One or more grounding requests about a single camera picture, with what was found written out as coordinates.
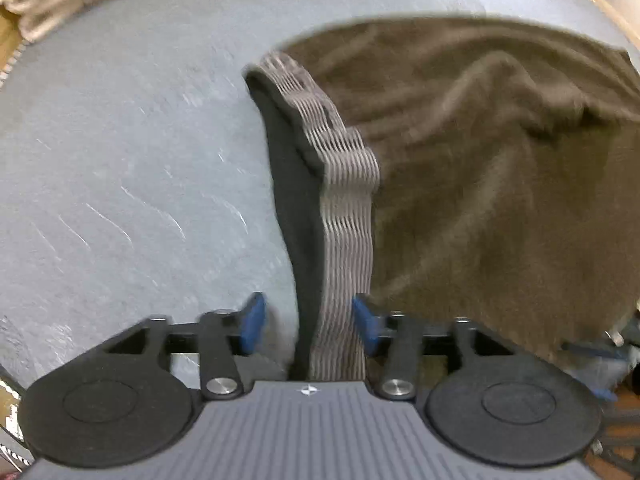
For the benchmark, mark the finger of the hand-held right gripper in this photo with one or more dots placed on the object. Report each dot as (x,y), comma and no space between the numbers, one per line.
(587,351)
(606,394)

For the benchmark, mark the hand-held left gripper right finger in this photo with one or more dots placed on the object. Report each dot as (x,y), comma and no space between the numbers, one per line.
(366,326)

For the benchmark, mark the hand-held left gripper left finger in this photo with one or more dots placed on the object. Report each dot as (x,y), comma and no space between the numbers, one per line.
(252,324)

